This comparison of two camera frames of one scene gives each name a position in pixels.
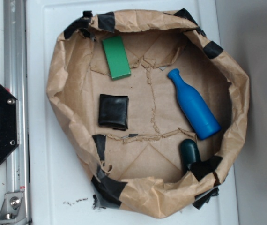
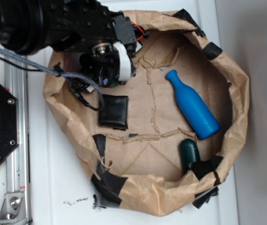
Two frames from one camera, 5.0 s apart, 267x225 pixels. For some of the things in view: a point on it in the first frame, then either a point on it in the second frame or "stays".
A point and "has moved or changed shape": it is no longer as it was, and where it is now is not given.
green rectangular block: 116,57 has moved or changed shape
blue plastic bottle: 199,112 stays
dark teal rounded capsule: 189,153 stays
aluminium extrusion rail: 16,83 stays
